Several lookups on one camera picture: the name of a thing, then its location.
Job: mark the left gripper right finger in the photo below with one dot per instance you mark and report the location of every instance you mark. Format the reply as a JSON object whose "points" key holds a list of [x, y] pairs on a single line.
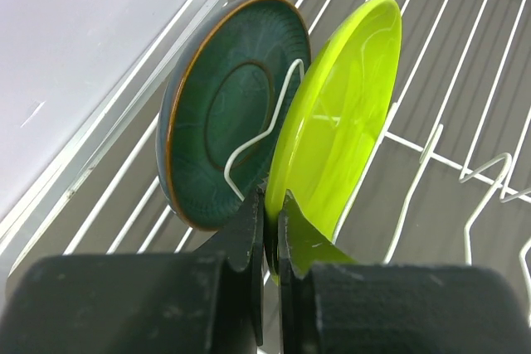
{"points": [[330, 304]]}

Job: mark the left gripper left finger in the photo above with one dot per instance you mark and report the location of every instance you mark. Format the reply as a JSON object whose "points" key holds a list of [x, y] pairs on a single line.
{"points": [[205, 301]]}

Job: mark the lime green plate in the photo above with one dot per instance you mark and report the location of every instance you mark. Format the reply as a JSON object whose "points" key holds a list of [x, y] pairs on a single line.
{"points": [[334, 120]]}

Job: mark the dark teal plate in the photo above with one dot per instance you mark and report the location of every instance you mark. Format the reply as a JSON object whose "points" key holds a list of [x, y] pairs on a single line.
{"points": [[224, 106]]}

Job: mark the white wire dish rack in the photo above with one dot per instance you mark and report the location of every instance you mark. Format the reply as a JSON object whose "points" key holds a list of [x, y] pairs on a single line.
{"points": [[449, 182]]}

